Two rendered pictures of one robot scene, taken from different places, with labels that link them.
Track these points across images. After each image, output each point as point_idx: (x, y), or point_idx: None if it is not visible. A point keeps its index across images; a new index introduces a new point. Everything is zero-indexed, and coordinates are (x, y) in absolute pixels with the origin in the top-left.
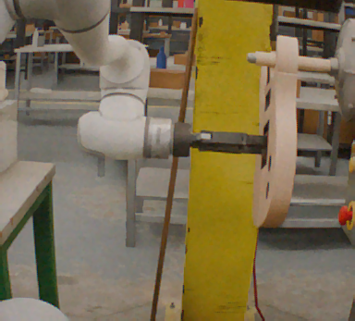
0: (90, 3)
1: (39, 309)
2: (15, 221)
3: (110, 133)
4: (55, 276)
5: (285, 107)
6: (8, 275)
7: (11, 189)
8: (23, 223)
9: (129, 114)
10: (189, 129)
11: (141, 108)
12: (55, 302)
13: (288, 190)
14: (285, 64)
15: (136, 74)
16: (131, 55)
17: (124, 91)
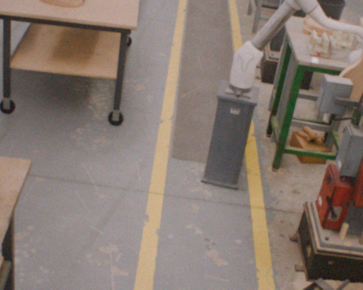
0: (300, 6)
1: (248, 55)
2: (314, 64)
3: (349, 57)
4: (359, 113)
5: (356, 63)
6: (301, 76)
7: (337, 63)
8: (328, 72)
9: (356, 54)
10: None
11: None
12: (352, 121)
13: None
14: (362, 50)
15: None
16: None
17: None
